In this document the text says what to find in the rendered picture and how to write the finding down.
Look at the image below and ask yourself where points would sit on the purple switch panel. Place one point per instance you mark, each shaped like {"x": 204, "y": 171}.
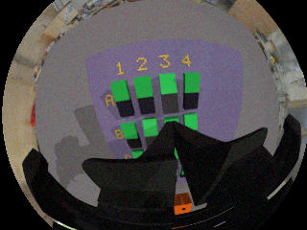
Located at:
{"x": 137, "y": 88}

